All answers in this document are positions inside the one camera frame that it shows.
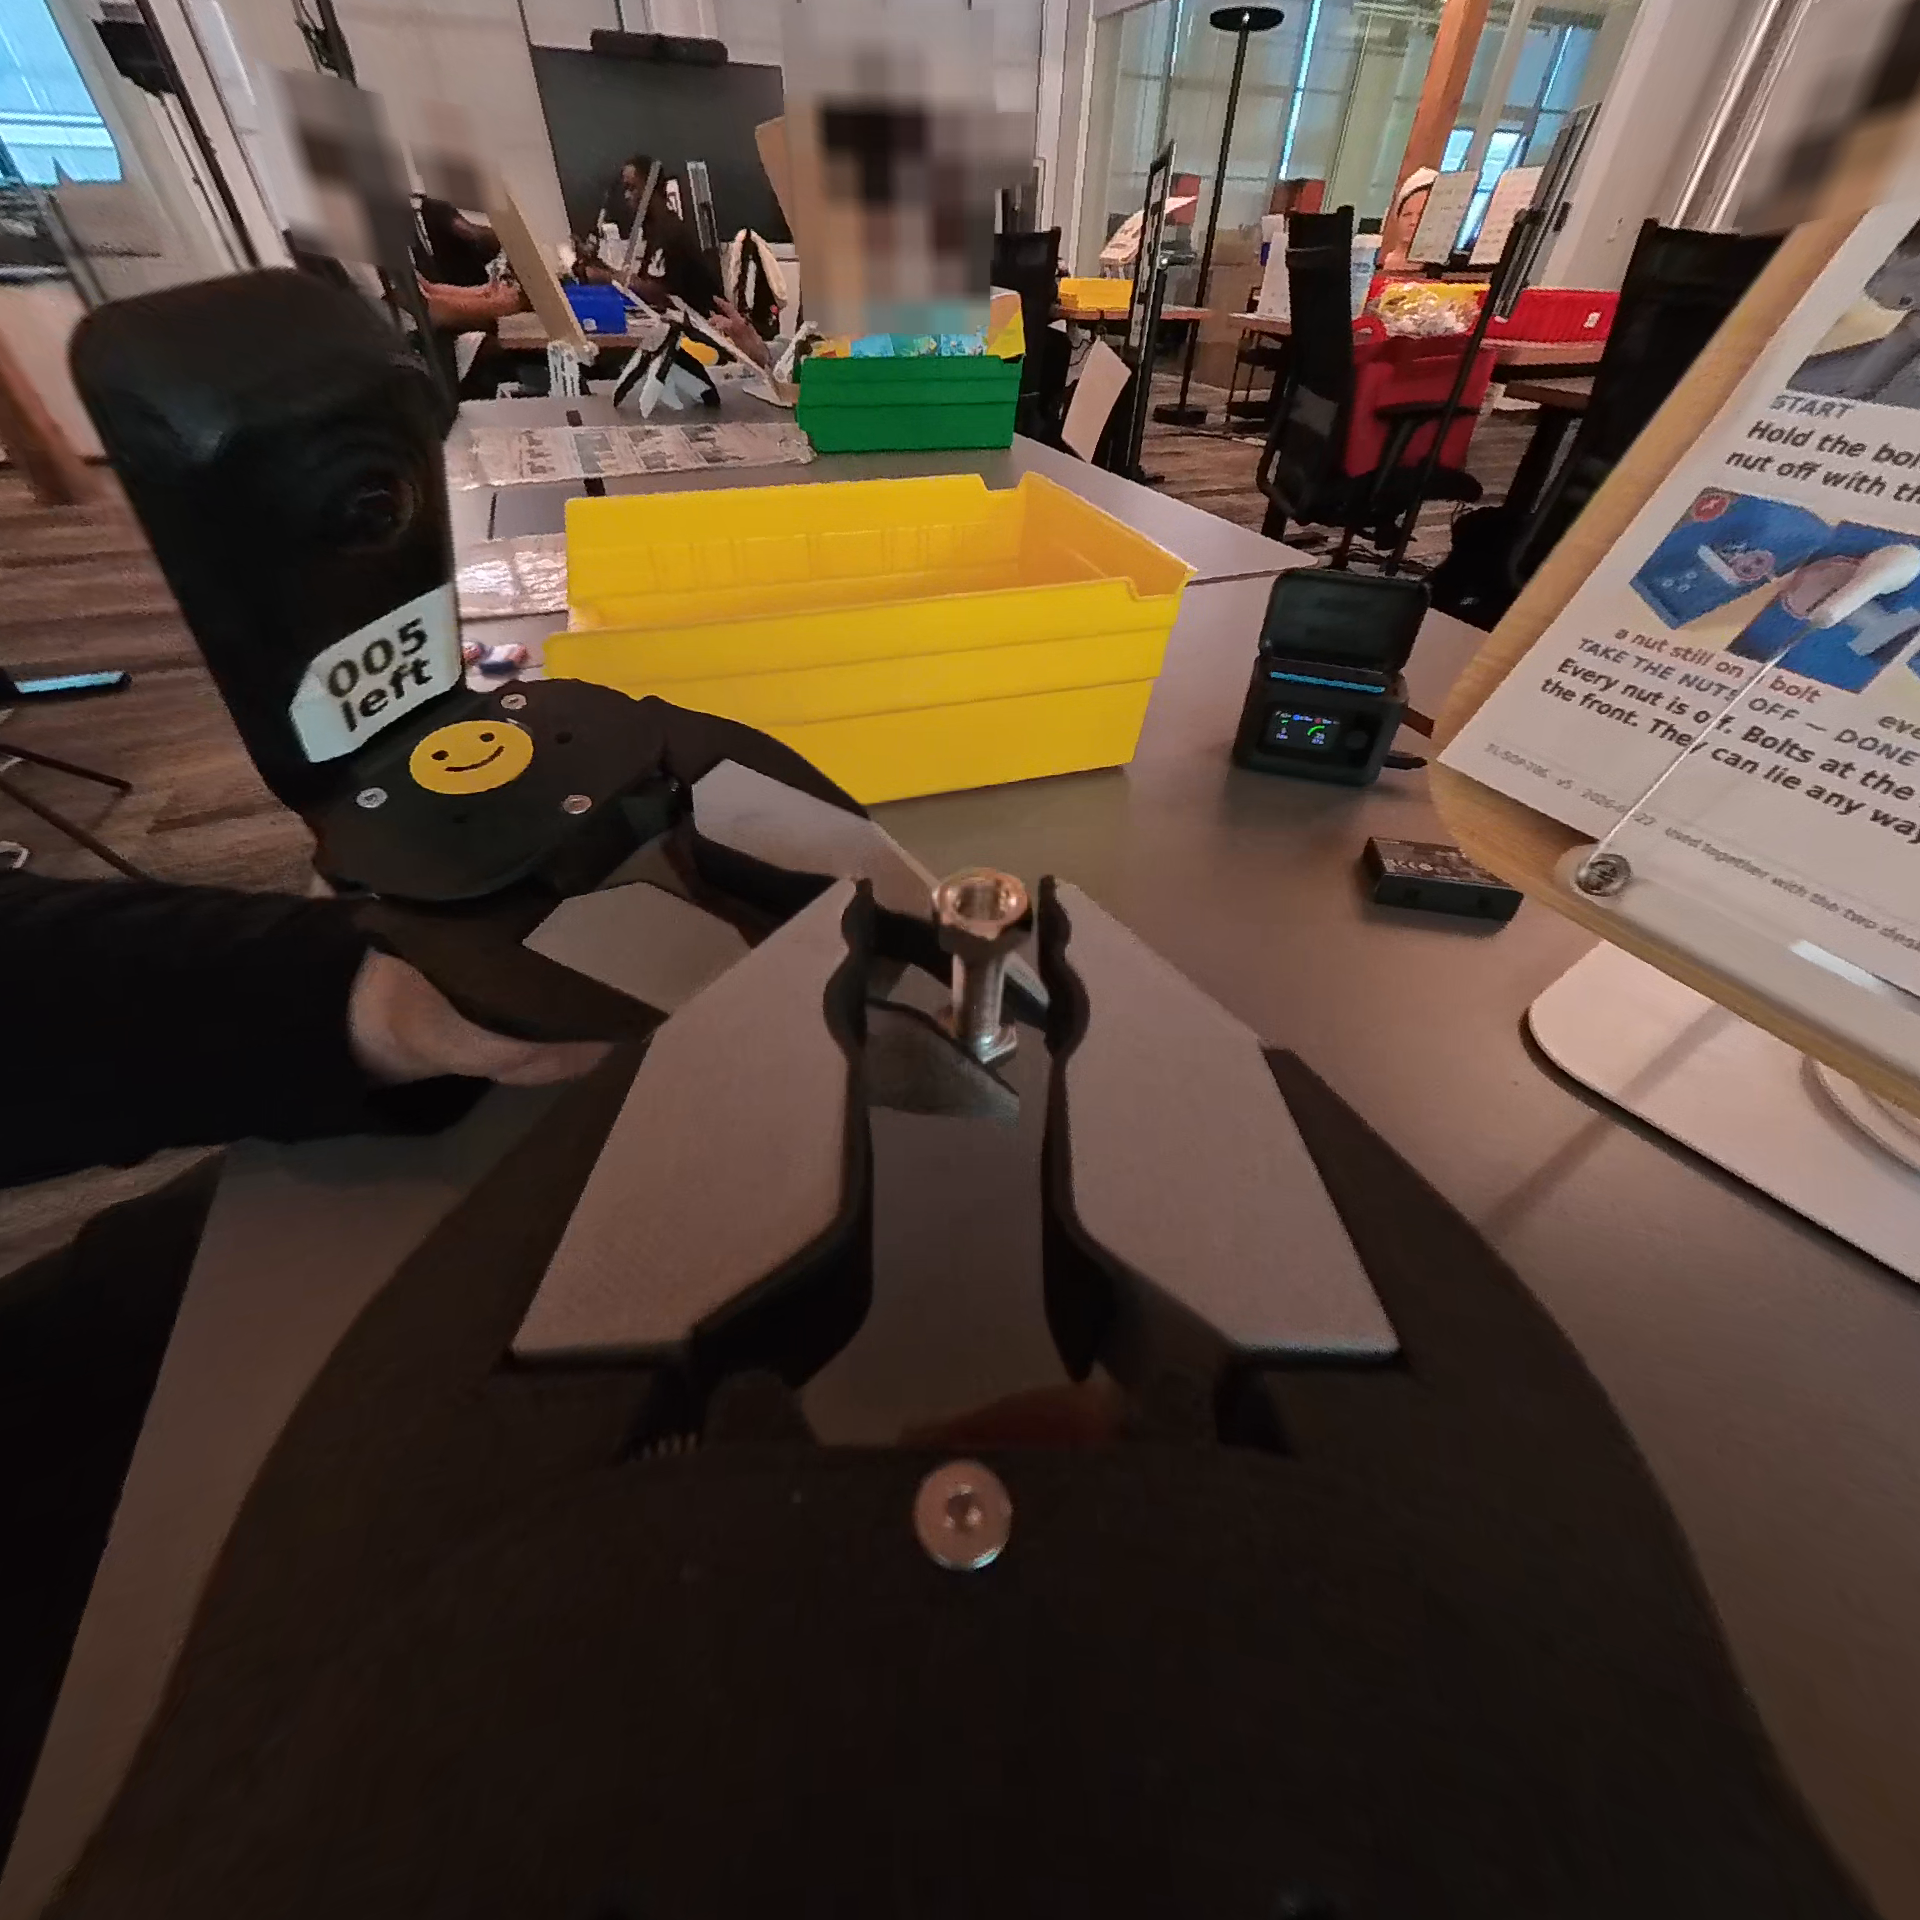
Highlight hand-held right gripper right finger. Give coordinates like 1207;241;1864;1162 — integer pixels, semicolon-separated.
1038;877;1403;1390

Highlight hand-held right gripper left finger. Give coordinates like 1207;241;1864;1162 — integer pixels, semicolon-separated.
510;877;880;1397

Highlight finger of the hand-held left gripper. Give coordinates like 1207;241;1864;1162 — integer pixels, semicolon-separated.
520;882;1024;1124
689;759;1049;1029

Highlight yellow plastic storage bin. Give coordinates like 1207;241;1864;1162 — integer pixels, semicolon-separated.
542;470;1200;807

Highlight steel hex nut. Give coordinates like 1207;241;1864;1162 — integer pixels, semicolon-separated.
929;866;1038;969

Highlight person's left forearm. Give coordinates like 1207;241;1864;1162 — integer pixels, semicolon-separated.
0;872;453;1190

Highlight person's left hand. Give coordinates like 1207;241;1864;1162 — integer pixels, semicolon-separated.
352;949;670;1093

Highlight black battery pack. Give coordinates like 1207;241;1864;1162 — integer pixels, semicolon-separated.
1363;833;1527;921

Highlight black and white gripper tool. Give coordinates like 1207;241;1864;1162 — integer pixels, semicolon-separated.
613;298;724;423

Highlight instruction sheet on wooden stand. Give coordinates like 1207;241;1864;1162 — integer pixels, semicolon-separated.
1428;104;1920;1286

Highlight green plastic storage bin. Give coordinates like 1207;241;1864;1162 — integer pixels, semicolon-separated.
795;353;1027;456

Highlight colourful printed box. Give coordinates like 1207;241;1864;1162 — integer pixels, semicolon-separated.
848;293;1028;360

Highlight black charging case with display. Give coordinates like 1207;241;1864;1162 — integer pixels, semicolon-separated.
1230;566;1433;790

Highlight printed instruction sheet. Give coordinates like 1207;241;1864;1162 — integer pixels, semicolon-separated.
1481;200;1920;998

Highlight black office chair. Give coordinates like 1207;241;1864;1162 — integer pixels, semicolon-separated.
1516;217;1787;593
1256;208;1501;549

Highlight red storage crate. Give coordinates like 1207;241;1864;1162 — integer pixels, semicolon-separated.
1342;286;1622;482

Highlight black floor lamp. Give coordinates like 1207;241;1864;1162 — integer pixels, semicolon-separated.
1184;4;1291;425

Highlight metal page holder wire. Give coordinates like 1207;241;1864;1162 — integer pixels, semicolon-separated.
1582;544;1920;902

